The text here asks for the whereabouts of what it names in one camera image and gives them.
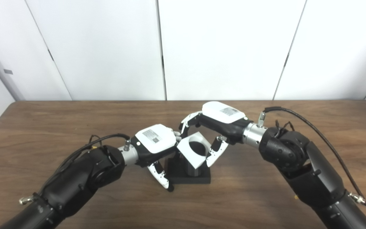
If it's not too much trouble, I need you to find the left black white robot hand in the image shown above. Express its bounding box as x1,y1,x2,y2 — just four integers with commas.
131,124,182,192

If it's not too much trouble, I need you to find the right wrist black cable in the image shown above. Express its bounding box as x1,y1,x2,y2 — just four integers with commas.
258,107,366,229

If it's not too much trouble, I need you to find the white square piece with hole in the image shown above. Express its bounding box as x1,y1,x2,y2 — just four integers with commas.
177,133,213,169

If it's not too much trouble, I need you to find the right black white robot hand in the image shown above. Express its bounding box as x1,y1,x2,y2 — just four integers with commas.
179,101,254,168

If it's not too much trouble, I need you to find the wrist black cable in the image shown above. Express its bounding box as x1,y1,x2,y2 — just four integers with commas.
19,133,131,205
258,107,366,229

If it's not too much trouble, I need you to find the black peg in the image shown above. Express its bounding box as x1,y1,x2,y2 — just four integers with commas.
165,149,211,185

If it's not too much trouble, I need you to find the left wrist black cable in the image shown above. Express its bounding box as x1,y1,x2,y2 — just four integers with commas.
19,133,131,205

